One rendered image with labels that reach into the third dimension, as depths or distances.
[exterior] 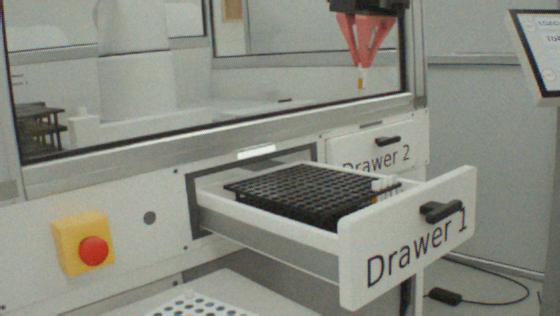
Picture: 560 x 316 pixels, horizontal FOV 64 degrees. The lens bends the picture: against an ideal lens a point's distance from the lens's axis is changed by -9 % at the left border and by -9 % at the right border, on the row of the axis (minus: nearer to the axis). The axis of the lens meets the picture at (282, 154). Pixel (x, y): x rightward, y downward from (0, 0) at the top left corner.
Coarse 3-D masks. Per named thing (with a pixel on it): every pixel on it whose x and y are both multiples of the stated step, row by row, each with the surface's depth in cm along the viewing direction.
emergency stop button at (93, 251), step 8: (88, 240) 60; (96, 240) 60; (80, 248) 59; (88, 248) 59; (96, 248) 60; (104, 248) 61; (80, 256) 59; (88, 256) 59; (96, 256) 60; (104, 256) 61; (88, 264) 60; (96, 264) 60
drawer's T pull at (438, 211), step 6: (426, 204) 60; (432, 204) 59; (438, 204) 59; (444, 204) 59; (450, 204) 58; (456, 204) 59; (462, 204) 60; (420, 210) 59; (426, 210) 59; (432, 210) 58; (438, 210) 57; (444, 210) 57; (450, 210) 58; (456, 210) 59; (426, 216) 56; (432, 216) 56; (438, 216) 56; (444, 216) 57; (432, 222) 56
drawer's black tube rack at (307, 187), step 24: (288, 168) 87; (312, 168) 86; (240, 192) 75; (264, 192) 74; (288, 192) 73; (312, 192) 72; (336, 192) 71; (360, 192) 70; (288, 216) 71; (312, 216) 70; (336, 216) 70
